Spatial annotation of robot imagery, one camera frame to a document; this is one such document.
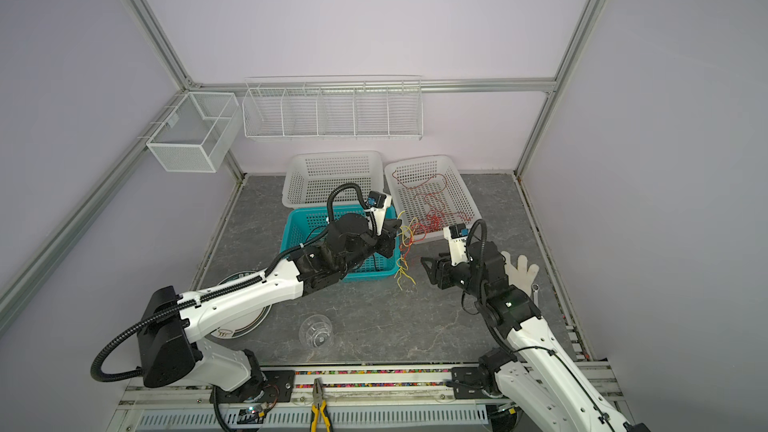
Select white work glove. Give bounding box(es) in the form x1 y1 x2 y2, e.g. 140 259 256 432
501 251 540 297

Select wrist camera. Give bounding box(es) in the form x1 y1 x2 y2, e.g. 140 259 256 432
443 223 469 266
364 191 392 223

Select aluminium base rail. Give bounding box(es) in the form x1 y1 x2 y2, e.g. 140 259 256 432
108 362 629 431

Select white mesh wall box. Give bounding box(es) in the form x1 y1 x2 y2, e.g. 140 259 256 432
147 92 242 173

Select clear plastic cup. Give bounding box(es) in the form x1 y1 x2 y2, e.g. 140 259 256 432
299 314 333 349

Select red cable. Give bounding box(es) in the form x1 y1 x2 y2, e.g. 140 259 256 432
400 215 445 259
392 172 475 235

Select white wire shelf rack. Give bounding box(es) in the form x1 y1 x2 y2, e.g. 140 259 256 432
242 75 424 139

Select yellow handled pliers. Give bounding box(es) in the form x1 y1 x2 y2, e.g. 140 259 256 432
310 378 334 432

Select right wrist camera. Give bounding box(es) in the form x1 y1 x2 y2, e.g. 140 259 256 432
443 223 469 266

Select white plastic basket left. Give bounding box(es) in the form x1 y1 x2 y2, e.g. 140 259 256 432
282 151 384 209

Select round tape plate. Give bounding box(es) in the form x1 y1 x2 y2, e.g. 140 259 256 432
208 271 272 340

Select white plastic basket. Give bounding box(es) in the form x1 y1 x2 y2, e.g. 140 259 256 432
384 155 481 243
282 151 384 209

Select white plastic basket right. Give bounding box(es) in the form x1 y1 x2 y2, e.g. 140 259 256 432
384 155 481 243

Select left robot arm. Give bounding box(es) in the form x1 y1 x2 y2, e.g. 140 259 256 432
90 213 402 397

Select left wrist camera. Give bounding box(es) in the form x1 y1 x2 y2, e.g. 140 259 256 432
364 191 392 223

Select teal plastic basket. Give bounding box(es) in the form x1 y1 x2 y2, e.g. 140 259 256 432
278 203 402 282

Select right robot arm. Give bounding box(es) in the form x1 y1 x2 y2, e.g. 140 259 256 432
421 240 648 431

